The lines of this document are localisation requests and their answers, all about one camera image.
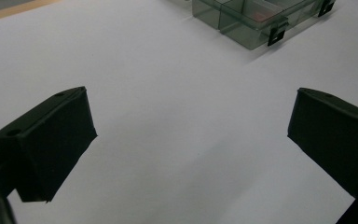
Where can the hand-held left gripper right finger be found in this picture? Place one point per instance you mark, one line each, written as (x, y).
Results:
(335, 140)

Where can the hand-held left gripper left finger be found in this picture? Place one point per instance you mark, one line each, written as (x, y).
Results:
(46, 146)

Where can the clear grey plastic organizer box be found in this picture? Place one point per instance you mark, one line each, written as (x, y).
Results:
(248, 21)

